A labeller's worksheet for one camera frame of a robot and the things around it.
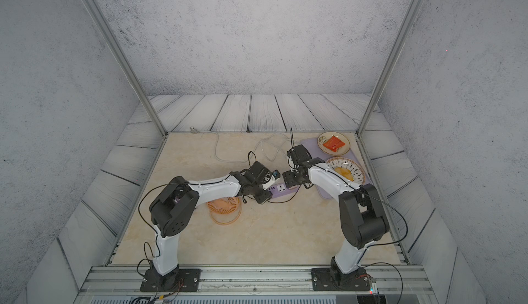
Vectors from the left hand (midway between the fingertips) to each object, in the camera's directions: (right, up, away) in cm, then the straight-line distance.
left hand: (270, 193), depth 94 cm
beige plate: (+30, +26, +22) cm, 45 cm away
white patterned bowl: (+39, +10, +9) cm, 41 cm away
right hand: (+11, +7, -1) cm, 13 cm away
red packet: (+35, +23, +19) cm, 46 cm away
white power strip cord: (-44, +30, +29) cm, 61 cm away
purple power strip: (+5, +2, 0) cm, 5 cm away
